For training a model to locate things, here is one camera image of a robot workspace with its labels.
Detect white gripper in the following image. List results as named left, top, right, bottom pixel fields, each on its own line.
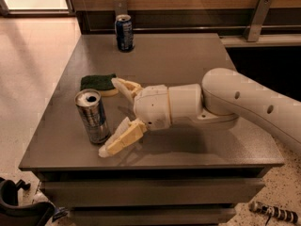
left=99, top=77, right=171, bottom=158

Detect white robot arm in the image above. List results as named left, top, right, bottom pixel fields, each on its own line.
left=99, top=68, right=301, bottom=157

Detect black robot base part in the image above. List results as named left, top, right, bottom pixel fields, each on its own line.
left=0, top=178, right=68, bottom=226

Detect silver blue redbull can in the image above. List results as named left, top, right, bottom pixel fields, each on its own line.
left=74, top=89, right=110, bottom=144

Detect dark blue soda can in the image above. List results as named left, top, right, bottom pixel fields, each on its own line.
left=115, top=14, right=134, bottom=52

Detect green yellow sponge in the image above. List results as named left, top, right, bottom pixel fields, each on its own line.
left=80, top=73, right=119, bottom=97

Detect grey upper drawer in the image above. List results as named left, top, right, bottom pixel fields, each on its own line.
left=41, top=178, right=264, bottom=207

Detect grey drawer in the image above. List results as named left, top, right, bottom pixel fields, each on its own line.
left=71, top=208, right=236, bottom=226
left=41, top=178, right=264, bottom=207

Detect grey lower drawer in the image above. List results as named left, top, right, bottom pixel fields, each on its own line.
left=71, top=208, right=236, bottom=226

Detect black white striped tool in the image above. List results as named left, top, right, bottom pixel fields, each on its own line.
left=248, top=201, right=301, bottom=226

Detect left metal wall bracket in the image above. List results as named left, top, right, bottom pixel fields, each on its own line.
left=113, top=0, right=128, bottom=16

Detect metal wall bracket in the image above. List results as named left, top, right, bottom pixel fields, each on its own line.
left=113, top=0, right=128, bottom=16
left=244, top=0, right=273, bottom=42

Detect right metal wall bracket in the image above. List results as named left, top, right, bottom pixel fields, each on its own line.
left=244, top=0, right=273, bottom=42

